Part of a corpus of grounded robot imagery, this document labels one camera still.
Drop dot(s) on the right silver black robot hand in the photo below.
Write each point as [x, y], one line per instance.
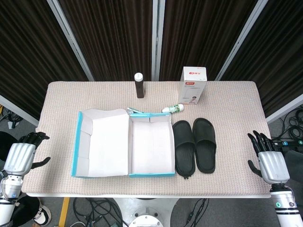
[273, 166]

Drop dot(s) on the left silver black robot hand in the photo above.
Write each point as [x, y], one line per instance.
[20, 156]

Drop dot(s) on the black slipper with smooth heel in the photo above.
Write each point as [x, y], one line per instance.
[204, 151]

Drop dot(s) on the black slipper with frayed heel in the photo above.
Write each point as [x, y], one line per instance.
[184, 146]

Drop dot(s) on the table with beige tablecloth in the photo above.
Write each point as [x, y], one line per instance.
[236, 118]

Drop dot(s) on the light blue cardboard shoe box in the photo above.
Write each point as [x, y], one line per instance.
[106, 146]

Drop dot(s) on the dark brown curtain panel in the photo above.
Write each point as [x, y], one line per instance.
[113, 40]
[279, 59]
[201, 35]
[28, 59]

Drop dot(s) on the white desk lamp carton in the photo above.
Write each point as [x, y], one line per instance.
[193, 89]

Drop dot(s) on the small green white bottle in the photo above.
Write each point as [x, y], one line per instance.
[174, 108]

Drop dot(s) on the teal black marker pen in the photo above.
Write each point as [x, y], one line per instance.
[133, 110]

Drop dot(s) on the dark brown bottle white cap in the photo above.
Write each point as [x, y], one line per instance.
[139, 88]

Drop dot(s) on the grey aluminium partition post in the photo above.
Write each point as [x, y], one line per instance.
[19, 110]
[157, 40]
[241, 40]
[71, 40]
[284, 108]

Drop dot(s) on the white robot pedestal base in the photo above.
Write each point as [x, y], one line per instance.
[146, 205]

